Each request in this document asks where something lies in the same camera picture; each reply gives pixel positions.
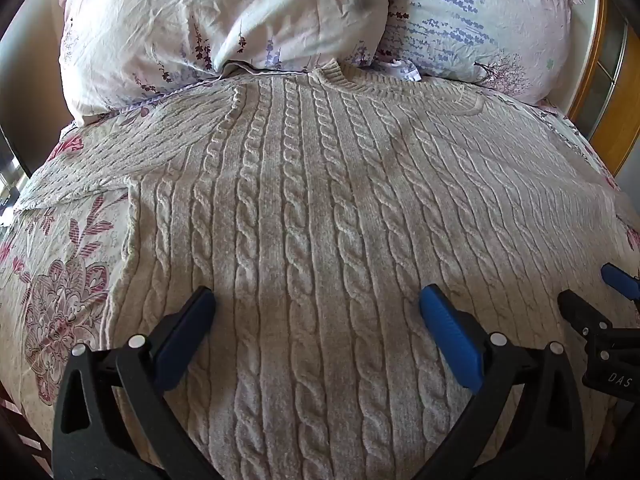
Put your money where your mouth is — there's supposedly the wooden cabinet with glass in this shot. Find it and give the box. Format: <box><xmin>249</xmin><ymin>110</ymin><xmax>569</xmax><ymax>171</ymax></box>
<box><xmin>565</xmin><ymin>0</ymin><xmax>640</xmax><ymax>177</ymax></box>

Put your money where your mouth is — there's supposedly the beige cable-knit sweater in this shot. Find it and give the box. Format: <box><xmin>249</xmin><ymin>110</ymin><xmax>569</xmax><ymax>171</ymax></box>
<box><xmin>15</xmin><ymin>58</ymin><xmax>637</xmax><ymax>480</ymax></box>

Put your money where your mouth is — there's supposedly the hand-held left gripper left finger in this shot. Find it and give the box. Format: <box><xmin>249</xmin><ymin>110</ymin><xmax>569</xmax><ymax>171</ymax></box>
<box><xmin>52</xmin><ymin>286</ymin><xmax>217</xmax><ymax>480</ymax></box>

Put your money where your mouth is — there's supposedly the dark chair back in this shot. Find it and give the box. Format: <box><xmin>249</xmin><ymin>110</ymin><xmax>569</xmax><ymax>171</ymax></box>
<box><xmin>0</xmin><ymin>30</ymin><xmax>36</xmax><ymax>181</ymax></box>

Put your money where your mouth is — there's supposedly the blue lavender print pillow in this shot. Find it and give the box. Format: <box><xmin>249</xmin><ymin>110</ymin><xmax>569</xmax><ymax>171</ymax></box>
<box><xmin>375</xmin><ymin>0</ymin><xmax>584</xmax><ymax>106</ymax></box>

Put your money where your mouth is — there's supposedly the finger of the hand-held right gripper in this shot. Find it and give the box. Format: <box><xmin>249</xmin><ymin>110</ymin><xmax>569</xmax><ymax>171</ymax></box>
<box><xmin>601</xmin><ymin>263</ymin><xmax>640</xmax><ymax>307</ymax></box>
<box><xmin>557</xmin><ymin>289</ymin><xmax>612</xmax><ymax>343</ymax></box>

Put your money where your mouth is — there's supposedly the white floral pillow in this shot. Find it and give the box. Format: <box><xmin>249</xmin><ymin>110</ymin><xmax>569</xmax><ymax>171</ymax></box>
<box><xmin>58</xmin><ymin>0</ymin><xmax>390</xmax><ymax>129</ymax></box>

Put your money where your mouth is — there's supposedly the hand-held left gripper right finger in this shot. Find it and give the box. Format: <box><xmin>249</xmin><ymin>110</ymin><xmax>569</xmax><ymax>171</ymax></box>
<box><xmin>419</xmin><ymin>284</ymin><xmax>594</xmax><ymax>480</ymax></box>

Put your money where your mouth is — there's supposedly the pink floral bed sheet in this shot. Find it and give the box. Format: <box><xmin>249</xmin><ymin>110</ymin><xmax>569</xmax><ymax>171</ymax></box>
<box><xmin>0</xmin><ymin>72</ymin><xmax>640</xmax><ymax>466</ymax></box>

